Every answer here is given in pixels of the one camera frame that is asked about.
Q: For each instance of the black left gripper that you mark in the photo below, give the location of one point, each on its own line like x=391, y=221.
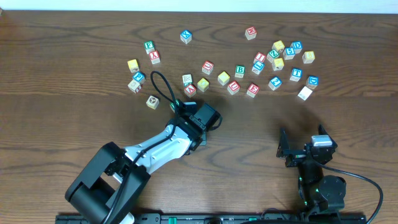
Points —
x=188, y=105

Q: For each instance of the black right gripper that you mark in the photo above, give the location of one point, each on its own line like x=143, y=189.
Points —
x=296, y=156

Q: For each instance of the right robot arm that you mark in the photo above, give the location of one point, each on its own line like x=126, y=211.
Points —
x=322, y=194

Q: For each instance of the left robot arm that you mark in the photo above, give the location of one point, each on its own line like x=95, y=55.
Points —
x=107, y=188

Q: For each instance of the green N block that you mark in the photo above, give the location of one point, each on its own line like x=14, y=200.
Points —
x=172, y=106

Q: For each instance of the red A block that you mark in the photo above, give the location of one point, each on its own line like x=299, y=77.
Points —
x=190, y=90

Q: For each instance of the yellow J block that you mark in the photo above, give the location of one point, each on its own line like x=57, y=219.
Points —
x=203, y=84

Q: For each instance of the plain wood block green side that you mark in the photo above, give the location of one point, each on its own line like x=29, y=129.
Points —
x=187, y=79

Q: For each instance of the plain wood block right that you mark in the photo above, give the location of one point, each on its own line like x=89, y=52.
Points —
x=305, y=93

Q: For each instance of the plain block face picture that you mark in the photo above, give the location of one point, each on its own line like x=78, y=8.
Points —
x=152, y=102

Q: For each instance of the red U block lower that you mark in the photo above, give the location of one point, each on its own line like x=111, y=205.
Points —
x=233, y=87

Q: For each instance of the red u block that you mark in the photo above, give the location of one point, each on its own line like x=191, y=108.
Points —
x=233, y=87
x=207, y=67

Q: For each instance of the yellow C block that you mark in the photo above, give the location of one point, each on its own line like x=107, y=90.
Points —
x=223, y=78

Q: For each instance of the red U block upper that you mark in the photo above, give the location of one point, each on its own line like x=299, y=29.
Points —
x=207, y=67

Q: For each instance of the blue D block lower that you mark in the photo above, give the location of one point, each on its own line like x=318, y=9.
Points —
x=312, y=82

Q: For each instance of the blue d block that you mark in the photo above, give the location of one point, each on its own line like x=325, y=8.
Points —
x=312, y=82
x=297, y=46

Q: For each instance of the blue 2 block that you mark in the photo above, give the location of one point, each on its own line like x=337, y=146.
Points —
x=275, y=83

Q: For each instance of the blue T block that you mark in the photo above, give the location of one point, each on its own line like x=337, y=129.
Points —
x=296, y=74

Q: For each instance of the red E block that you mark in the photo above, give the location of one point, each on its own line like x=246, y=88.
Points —
x=253, y=89

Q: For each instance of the green B block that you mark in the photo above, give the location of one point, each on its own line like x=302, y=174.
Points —
x=240, y=71

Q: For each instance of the plain wood block red side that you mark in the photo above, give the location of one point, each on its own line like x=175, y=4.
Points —
x=134, y=86

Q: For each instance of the blue P block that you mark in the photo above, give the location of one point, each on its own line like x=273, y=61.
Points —
x=139, y=77

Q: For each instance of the red Y block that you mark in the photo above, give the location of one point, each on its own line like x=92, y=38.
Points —
x=154, y=57

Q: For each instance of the yellow block middle right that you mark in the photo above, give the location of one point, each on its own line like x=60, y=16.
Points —
x=277, y=64

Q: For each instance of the yellow 8 block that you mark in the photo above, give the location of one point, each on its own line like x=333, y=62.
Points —
x=308, y=57

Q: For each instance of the yellow block far left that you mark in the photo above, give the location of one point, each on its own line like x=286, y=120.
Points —
x=133, y=66

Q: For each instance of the blue L block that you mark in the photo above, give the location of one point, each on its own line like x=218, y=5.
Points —
x=258, y=67

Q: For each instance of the blue X block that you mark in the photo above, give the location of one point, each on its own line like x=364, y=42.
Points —
x=186, y=36

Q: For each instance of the blue 5 block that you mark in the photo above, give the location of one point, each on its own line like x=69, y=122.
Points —
x=288, y=53

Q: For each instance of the green F block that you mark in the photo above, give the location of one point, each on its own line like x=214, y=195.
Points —
x=149, y=47

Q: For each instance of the green Z block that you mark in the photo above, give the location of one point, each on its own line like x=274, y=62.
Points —
x=272, y=55

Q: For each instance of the red I block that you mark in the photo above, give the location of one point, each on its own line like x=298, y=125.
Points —
x=260, y=57

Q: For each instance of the blue D block upper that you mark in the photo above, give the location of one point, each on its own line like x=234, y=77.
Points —
x=297, y=46

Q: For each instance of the yellow block upper right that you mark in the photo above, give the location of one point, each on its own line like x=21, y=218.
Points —
x=278, y=46

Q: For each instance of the red H block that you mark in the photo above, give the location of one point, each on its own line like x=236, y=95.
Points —
x=250, y=33

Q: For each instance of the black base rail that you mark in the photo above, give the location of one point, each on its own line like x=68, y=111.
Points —
x=272, y=217

